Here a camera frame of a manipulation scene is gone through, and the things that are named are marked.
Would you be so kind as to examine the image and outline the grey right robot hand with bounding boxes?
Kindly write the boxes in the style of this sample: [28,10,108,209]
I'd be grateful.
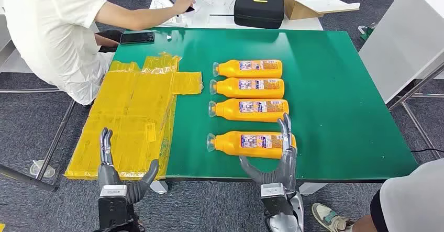
[238,113,298,194]

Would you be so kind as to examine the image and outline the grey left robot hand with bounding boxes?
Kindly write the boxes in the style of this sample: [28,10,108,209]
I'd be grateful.
[98,127,160,205]

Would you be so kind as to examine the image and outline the person's right hand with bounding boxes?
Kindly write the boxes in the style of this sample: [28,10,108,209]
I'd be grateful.
[172,0,196,15]

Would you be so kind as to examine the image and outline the orange bottle clear cap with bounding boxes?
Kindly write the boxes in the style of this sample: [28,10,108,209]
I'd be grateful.
[212,59,283,79]
[208,98,290,123]
[206,130,298,160]
[209,78,285,100]

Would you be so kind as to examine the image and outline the white table leg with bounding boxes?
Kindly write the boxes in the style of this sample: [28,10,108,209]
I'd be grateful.
[150,180,169,195]
[298,183,328,196]

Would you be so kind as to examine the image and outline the black smartphone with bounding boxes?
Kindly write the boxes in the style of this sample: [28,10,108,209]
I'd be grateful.
[119,31,156,45]

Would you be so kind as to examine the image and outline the yellow taped cardboard mat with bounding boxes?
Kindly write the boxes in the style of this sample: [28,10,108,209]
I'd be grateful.
[64,52,204,182]

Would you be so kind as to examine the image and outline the clear plastic cup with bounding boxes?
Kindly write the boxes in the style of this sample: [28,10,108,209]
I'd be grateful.
[29,160,56,179]

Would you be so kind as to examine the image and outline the black zipper case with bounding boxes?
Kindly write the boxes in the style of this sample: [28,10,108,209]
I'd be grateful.
[233,0,285,29]

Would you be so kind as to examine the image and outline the brown cardboard box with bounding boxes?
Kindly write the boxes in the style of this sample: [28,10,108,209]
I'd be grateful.
[277,0,361,21]

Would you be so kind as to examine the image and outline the person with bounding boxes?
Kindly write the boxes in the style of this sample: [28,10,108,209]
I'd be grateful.
[0,0,197,106]
[311,159,444,232]

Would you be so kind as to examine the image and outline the white flat board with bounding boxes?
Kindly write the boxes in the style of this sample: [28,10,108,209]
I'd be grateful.
[288,0,361,15]

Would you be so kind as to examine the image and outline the green white floor object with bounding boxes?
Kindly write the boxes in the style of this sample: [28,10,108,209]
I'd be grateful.
[357,23,377,41]

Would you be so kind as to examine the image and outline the white desk metal legs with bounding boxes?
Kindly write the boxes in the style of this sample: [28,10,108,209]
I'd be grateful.
[358,0,444,160]

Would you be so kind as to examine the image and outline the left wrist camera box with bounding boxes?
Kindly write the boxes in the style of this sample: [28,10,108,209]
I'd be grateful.
[98,184,130,231]

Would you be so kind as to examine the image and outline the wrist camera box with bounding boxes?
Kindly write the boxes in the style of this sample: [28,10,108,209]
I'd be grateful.
[98,184,130,231]
[260,183,296,218]

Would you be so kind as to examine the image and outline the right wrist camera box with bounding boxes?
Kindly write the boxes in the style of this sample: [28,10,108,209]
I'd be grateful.
[260,183,296,218]

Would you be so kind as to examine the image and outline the metal tube frame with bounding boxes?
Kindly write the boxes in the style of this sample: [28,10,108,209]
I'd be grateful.
[0,88,77,193]

